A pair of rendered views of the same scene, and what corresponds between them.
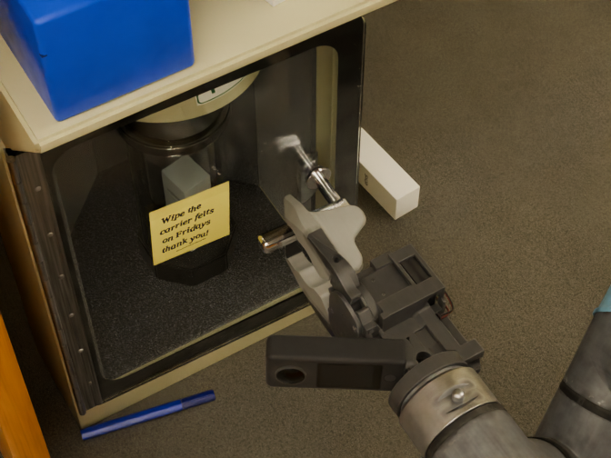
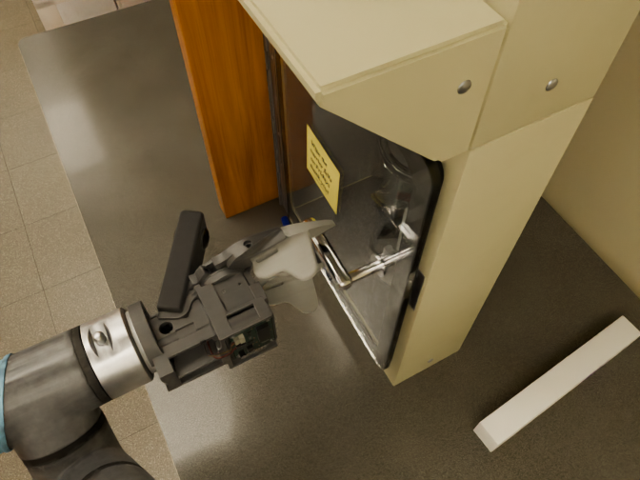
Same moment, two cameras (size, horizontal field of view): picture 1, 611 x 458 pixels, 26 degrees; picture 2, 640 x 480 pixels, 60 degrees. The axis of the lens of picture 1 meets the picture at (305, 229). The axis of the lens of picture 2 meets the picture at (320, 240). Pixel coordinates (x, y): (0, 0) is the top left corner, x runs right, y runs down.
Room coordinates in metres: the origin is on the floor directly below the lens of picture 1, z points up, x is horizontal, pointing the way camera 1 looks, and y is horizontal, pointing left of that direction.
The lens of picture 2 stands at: (0.70, -0.31, 1.69)
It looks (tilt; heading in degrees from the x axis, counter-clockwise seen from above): 56 degrees down; 93
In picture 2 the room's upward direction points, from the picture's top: straight up
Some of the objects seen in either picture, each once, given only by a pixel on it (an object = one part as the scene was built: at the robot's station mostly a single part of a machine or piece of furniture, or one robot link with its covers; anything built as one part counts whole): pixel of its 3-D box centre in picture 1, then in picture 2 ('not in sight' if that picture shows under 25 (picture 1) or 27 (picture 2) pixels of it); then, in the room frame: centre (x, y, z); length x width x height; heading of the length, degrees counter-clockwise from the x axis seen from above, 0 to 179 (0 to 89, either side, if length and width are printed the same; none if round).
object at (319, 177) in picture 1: (298, 212); (341, 249); (0.71, 0.01, 1.20); 0.10 x 0.05 x 0.03; 119
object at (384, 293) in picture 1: (400, 333); (206, 319); (0.59, -0.08, 1.20); 0.12 x 0.09 x 0.08; 31
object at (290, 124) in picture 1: (211, 227); (333, 195); (0.70, 0.08, 1.19); 0.30 x 0.01 x 0.40; 119
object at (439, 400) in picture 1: (447, 409); (121, 349); (0.51, -0.11, 1.20); 0.08 x 0.05 x 0.08; 121
